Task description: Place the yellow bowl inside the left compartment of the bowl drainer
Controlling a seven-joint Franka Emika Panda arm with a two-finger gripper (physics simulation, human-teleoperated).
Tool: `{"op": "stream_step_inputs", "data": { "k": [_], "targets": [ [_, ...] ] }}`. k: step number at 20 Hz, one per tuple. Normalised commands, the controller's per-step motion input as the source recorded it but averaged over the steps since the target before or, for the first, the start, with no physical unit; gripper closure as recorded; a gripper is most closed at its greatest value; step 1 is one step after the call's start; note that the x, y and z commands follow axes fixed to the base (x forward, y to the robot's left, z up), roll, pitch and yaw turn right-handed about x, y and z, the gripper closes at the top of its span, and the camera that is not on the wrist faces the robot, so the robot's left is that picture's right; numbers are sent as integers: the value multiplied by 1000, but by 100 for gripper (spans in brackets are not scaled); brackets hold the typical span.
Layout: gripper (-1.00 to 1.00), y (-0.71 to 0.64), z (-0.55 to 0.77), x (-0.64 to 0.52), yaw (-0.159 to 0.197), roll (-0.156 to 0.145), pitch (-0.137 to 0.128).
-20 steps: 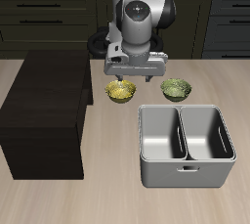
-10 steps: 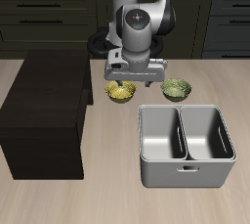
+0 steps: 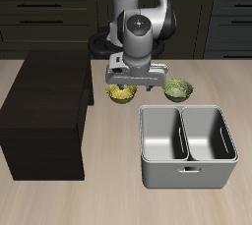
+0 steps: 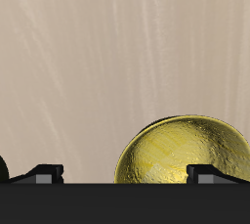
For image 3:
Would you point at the white two-bin basket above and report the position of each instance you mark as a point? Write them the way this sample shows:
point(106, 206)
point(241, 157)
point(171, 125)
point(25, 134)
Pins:
point(187, 173)

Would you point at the dark kitchen cupboards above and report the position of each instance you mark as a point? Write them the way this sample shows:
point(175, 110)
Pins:
point(49, 16)

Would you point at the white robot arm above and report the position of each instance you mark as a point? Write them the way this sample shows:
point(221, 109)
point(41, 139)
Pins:
point(138, 26)

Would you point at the flat black base plate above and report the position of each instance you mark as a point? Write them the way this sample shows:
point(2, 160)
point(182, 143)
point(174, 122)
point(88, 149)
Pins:
point(95, 45)

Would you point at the green bowl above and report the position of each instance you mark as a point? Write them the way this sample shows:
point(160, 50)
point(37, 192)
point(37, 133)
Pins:
point(177, 90)

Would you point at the grey drawer unit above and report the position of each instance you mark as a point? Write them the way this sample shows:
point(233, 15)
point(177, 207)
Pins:
point(229, 22)

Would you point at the dark wooden cabinet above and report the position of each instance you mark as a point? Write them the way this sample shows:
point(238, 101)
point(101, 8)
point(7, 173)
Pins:
point(42, 111)

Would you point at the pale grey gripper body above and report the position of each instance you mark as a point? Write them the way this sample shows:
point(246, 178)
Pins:
point(138, 77)

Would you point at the yellow bowl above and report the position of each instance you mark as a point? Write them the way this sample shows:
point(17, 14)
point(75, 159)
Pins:
point(121, 95)

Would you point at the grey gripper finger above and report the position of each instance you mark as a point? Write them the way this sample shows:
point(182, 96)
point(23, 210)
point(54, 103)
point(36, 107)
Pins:
point(149, 88)
point(123, 87)

